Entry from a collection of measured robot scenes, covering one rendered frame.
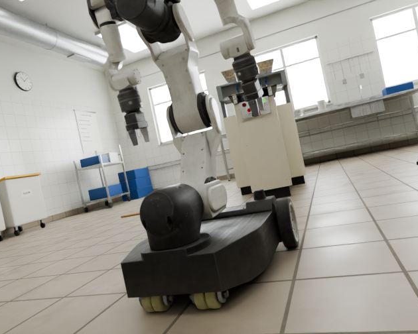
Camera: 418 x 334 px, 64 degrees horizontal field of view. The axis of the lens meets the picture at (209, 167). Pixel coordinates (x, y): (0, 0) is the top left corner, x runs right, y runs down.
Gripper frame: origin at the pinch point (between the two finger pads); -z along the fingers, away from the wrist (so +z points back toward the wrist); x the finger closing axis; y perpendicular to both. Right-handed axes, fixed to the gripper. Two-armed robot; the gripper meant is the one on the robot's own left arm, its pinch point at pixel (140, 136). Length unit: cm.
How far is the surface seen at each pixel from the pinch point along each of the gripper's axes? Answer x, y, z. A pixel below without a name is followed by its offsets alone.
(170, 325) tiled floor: -51, -19, -50
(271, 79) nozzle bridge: 240, -41, 24
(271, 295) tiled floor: -37, -45, -52
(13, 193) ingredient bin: 210, 303, -27
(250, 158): 150, -15, -39
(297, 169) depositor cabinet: 220, -47, -71
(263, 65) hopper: 237, -36, 40
